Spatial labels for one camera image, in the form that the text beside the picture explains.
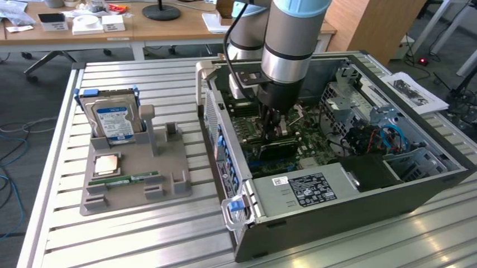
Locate black stand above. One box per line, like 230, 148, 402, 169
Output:
434, 72, 477, 123

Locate black round lamp base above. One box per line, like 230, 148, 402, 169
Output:
141, 0, 183, 21

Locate clear plastic bag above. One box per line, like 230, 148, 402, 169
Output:
0, 0, 37, 26

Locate silver CPU chip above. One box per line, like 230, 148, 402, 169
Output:
92, 155, 120, 175

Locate white floor cable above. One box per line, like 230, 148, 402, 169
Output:
0, 117, 59, 133

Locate hard disk with blue carrier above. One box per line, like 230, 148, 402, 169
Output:
73, 88, 144, 146

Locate small white card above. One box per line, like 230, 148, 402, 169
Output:
5, 25, 35, 34

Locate plain white box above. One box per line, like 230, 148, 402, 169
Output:
100, 15, 125, 33

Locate printed paper sheets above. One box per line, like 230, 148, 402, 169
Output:
383, 71, 450, 116

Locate silver socket cover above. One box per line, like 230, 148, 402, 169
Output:
288, 103, 304, 125

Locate grey power supply unit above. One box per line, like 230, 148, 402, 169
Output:
252, 163, 361, 220

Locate blue case release latch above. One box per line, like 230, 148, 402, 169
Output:
226, 201, 243, 221

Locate black and white box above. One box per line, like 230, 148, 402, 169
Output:
37, 13, 68, 32

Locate orange packet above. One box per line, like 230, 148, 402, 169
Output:
107, 3, 129, 15

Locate office chair base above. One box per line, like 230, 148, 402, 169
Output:
21, 49, 112, 83

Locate CPU socket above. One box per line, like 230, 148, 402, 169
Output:
248, 114, 279, 139

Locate stack of white papers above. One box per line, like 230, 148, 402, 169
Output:
202, 12, 234, 35

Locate blue floor cable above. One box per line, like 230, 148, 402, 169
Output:
0, 133, 29, 241

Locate green graphics card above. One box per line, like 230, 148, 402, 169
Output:
256, 127, 300, 162

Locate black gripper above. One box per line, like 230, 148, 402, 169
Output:
256, 79, 302, 114

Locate red wire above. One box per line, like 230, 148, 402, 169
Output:
366, 128, 377, 153

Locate blue expansion slot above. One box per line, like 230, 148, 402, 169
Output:
247, 157, 279, 166

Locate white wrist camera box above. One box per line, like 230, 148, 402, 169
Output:
227, 69, 274, 101

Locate green RAM stick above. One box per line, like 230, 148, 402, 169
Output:
88, 170, 159, 185

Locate dark grey PC case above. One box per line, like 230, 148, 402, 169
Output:
195, 54, 469, 263

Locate wooden cabinet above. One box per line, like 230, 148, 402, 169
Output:
327, 0, 427, 65

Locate perforated metal drive cage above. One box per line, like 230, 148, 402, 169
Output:
319, 80, 378, 135

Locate white box with tape roll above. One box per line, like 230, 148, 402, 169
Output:
72, 15, 105, 36

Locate wooden desk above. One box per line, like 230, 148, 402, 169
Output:
0, 0, 338, 54

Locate blue wire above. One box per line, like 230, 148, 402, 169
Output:
379, 122, 410, 153

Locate grey parts rack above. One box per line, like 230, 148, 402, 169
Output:
79, 104, 195, 216

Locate metal disk bay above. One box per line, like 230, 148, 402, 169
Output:
382, 147, 450, 183

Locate black plastic shroud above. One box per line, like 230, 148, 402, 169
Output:
339, 154, 405, 193

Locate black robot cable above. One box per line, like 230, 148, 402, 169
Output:
223, 1, 258, 100

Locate white desk frame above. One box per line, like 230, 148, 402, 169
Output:
409, 0, 477, 76

